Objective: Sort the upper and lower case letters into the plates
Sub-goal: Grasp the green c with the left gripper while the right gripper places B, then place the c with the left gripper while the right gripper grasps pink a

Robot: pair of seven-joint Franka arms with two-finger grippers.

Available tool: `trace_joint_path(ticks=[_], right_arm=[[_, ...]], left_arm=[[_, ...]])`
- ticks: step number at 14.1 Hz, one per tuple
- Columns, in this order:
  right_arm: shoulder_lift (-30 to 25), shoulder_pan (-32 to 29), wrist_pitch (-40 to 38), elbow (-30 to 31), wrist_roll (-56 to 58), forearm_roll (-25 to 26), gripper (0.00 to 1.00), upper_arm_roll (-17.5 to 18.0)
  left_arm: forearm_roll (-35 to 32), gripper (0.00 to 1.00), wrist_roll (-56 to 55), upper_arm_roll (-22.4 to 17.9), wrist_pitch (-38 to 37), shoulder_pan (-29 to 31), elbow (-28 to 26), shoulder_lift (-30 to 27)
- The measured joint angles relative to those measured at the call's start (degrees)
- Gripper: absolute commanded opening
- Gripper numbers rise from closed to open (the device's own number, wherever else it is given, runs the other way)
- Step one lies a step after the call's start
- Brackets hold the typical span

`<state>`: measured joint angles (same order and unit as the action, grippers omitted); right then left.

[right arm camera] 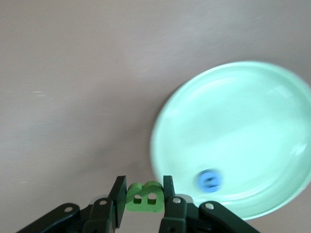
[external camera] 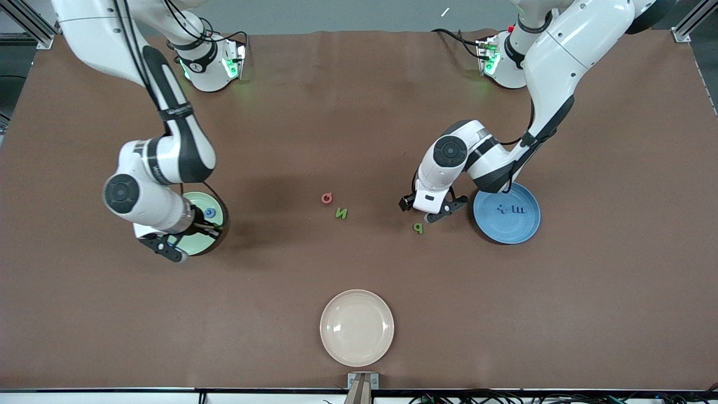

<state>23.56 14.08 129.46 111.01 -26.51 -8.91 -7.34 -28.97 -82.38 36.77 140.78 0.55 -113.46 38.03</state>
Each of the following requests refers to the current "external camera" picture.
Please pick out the grey metal bracket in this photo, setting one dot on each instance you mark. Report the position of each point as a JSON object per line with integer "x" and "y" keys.
{"x": 352, "y": 381}

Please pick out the brown table cover sheet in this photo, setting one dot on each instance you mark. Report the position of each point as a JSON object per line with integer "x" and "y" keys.
{"x": 359, "y": 112}

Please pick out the beige plate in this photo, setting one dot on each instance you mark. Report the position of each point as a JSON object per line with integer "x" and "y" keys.
{"x": 357, "y": 328}

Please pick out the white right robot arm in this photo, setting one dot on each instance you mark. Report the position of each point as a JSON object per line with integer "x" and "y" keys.
{"x": 154, "y": 207}

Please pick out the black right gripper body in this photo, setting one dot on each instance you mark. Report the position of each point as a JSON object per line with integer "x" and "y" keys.
{"x": 199, "y": 221}

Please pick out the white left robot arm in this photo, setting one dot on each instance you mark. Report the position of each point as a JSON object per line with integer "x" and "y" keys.
{"x": 561, "y": 62}

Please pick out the light green plate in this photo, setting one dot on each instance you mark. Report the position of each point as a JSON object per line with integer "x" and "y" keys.
{"x": 196, "y": 247}

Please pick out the blue lowercase letter m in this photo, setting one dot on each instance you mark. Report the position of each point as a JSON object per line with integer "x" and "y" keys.
{"x": 516, "y": 210}

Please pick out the blue plate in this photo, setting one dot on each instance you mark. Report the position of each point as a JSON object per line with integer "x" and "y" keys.
{"x": 510, "y": 227}

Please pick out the aluminium frame profile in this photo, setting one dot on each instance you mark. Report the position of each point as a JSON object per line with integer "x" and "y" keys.
{"x": 695, "y": 22}
{"x": 28, "y": 25}

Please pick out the brown camera support pole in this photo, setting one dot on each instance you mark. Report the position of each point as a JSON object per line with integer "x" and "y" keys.
{"x": 360, "y": 393}

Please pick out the pink uppercase letter Q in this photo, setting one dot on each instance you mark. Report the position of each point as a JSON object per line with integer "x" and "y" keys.
{"x": 331, "y": 194}

